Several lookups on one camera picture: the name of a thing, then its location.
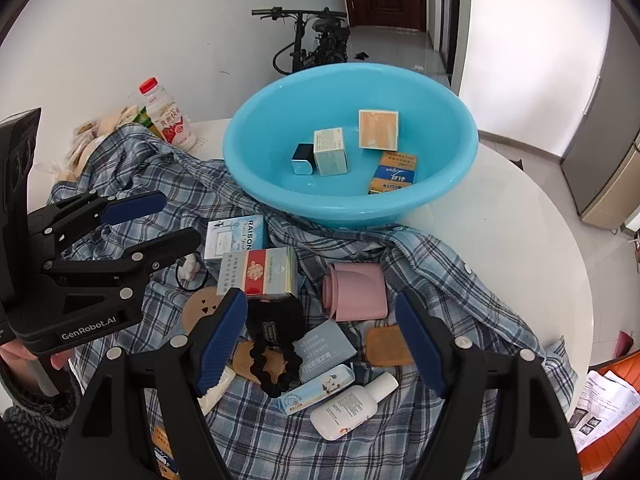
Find person's left hand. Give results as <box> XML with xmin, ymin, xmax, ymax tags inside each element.
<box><xmin>0</xmin><ymin>339</ymin><xmax>77</xmax><ymax>376</ymax></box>

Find pink cup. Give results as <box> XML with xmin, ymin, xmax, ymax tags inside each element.
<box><xmin>321</xmin><ymin>261</ymin><xmax>388</xmax><ymax>322</ymax></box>

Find orange chair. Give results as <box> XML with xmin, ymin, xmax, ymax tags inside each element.
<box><xmin>570</xmin><ymin>350</ymin><xmax>640</xmax><ymax>480</ymax></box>

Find black framed glass door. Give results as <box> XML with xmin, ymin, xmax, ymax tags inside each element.
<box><xmin>435</xmin><ymin>0</ymin><xmax>473</xmax><ymax>86</ymax></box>

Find white box beige print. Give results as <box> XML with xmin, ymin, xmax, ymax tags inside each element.
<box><xmin>358</xmin><ymin>109</ymin><xmax>401</xmax><ymax>152</ymax></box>

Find beige round case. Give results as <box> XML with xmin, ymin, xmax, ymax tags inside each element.
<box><xmin>181</xmin><ymin>286</ymin><xmax>226</xmax><ymax>335</ymax></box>

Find flat grey-blue box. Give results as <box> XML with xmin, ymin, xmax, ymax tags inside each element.
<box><xmin>291</xmin><ymin>320</ymin><xmax>358</xmax><ymax>381</ymax></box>

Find tall grey gold fridge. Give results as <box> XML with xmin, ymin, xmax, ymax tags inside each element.
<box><xmin>559</xmin><ymin>74</ymin><xmax>640</xmax><ymax>233</ymax></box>

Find tan oval pad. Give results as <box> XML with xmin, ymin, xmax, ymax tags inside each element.
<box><xmin>231</xmin><ymin>341</ymin><xmax>288</xmax><ymax>386</ymax></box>

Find small black cube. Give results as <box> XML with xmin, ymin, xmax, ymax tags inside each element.
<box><xmin>291</xmin><ymin>142</ymin><xmax>316</xmax><ymax>176</ymax></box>

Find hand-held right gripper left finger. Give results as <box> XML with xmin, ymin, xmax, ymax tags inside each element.
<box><xmin>57</xmin><ymin>287</ymin><xmax>248</xmax><ymax>480</ymax></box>

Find orange and blue packet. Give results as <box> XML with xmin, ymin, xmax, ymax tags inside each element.
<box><xmin>151</xmin><ymin>425</ymin><xmax>179</xmax><ymax>479</ymax></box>

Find red cap drink bottle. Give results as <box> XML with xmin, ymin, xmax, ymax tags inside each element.
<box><xmin>138</xmin><ymin>76</ymin><xmax>197</xmax><ymax>152</ymax></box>

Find amber soap bar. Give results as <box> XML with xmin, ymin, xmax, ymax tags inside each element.
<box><xmin>364</xmin><ymin>324</ymin><xmax>416</xmax><ymax>368</ymax></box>

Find green yellow packet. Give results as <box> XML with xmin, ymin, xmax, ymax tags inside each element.
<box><xmin>134</xmin><ymin>106</ymin><xmax>166</xmax><ymax>141</ymax></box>

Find red white green box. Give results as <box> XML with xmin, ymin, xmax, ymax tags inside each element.
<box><xmin>216</xmin><ymin>246</ymin><xmax>299</xmax><ymax>301</ymax></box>

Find white and blue box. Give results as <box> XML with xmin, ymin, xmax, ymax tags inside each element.
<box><xmin>204</xmin><ymin>217</ymin><xmax>268</xmax><ymax>261</ymax></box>

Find small light blue box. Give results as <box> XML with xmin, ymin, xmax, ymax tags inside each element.
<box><xmin>313</xmin><ymin>127</ymin><xmax>349</xmax><ymax>176</ymax></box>

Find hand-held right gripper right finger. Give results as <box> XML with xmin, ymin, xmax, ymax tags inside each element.
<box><xmin>395</xmin><ymin>290</ymin><xmax>583</xmax><ymax>480</ymax></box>

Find yellow and blue box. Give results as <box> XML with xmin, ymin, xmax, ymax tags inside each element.
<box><xmin>368</xmin><ymin>152</ymin><xmax>418</xmax><ymax>196</ymax></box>

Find printed white papers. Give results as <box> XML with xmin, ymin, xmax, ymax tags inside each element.
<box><xmin>570</xmin><ymin>369</ymin><xmax>637</xmax><ymax>455</ymax></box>

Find blue plaid shirt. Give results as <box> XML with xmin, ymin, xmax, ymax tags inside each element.
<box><xmin>50</xmin><ymin>120</ymin><xmax>578</xmax><ymax>480</ymax></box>

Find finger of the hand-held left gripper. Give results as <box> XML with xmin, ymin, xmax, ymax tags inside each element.
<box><xmin>27</xmin><ymin>190</ymin><xmax>168</xmax><ymax>266</ymax></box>
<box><xmin>40</xmin><ymin>226</ymin><xmax>202</xmax><ymax>307</ymax></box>

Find pile of beige snack packets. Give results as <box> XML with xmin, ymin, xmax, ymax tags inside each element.
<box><xmin>52</xmin><ymin>105</ymin><xmax>146</xmax><ymax>183</ymax></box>

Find black bicycle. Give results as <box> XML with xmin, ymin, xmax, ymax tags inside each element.
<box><xmin>251</xmin><ymin>6</ymin><xmax>351</xmax><ymax>75</ymax></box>

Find white lotion bottle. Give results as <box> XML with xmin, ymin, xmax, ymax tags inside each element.
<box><xmin>310</xmin><ymin>372</ymin><xmax>399</xmax><ymax>442</ymax></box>

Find person's left forearm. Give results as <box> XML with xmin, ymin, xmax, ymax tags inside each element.
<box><xmin>0</xmin><ymin>365</ymin><xmax>83</xmax><ymax>480</ymax></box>

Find black scrunchie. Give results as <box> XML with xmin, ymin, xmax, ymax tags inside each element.
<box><xmin>245</xmin><ymin>340</ymin><xmax>304</xmax><ymax>399</ymax></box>

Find blue plastic basin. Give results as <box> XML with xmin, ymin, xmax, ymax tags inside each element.
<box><xmin>222</xmin><ymin>62</ymin><xmax>478</xmax><ymax>228</ymax></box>

